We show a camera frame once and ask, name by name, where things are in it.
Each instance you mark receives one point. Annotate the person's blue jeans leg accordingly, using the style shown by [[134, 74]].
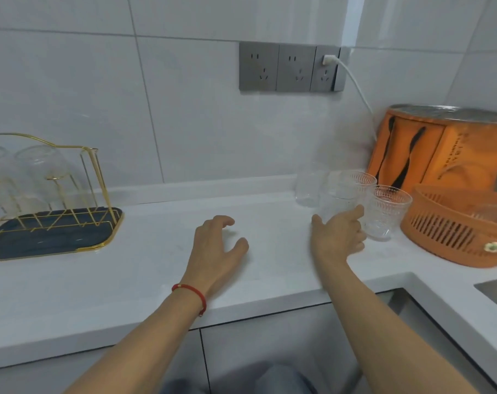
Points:
[[248, 381]]

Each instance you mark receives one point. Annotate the grey wall socket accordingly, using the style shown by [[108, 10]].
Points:
[[295, 68], [343, 71], [258, 67], [324, 77]]

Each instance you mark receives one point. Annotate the person's right hand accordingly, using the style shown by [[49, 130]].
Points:
[[336, 240]]

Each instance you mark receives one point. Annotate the person's left forearm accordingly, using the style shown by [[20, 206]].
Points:
[[149, 340]]

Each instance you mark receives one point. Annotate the ribbed clear drinking glass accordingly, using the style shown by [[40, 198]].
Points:
[[361, 178], [386, 213]]

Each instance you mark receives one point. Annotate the person's right forearm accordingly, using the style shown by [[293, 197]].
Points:
[[379, 332]]

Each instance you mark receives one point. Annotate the person's left thumb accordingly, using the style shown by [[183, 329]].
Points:
[[238, 247]]

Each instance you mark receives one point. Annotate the person's left hand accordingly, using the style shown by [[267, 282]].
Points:
[[213, 254]]

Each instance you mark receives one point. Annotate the orange plastic slotted basket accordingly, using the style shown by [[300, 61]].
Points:
[[441, 237]]

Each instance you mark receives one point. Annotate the orange round container metal lid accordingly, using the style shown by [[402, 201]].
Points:
[[433, 147]]

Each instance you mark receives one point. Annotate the person's right thumb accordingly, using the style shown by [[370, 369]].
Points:
[[318, 225]]

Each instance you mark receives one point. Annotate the grey cabinet door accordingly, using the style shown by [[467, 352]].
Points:
[[252, 344], [10, 385]]

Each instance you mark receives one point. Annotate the dark blue drip tray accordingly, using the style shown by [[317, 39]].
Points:
[[47, 242]]

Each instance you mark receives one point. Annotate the smooth clear drinking glass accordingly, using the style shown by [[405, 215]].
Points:
[[334, 201], [308, 184]]

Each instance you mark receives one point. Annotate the white power plug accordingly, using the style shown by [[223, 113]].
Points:
[[329, 60]]

